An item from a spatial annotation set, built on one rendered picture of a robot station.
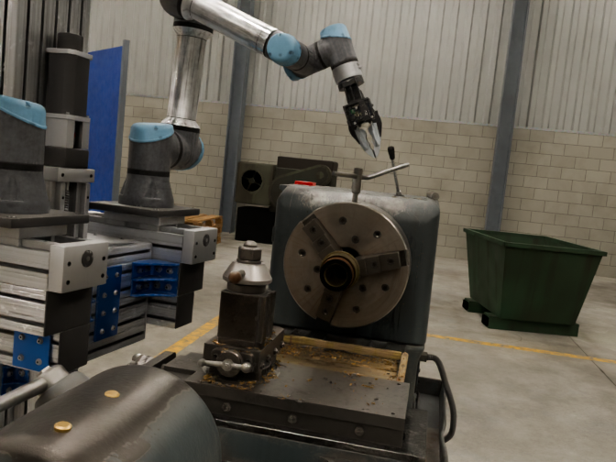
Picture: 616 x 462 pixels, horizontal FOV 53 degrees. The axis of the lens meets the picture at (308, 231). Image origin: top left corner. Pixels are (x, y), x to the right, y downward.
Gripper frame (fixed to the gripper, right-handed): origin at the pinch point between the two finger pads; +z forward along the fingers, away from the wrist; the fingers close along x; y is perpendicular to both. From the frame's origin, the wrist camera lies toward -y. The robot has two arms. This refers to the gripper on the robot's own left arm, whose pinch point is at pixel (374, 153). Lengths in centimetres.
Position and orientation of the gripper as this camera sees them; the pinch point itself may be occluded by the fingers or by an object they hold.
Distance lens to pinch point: 171.3
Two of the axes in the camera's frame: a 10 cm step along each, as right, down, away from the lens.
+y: -2.0, 0.7, -9.8
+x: 9.3, -3.0, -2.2
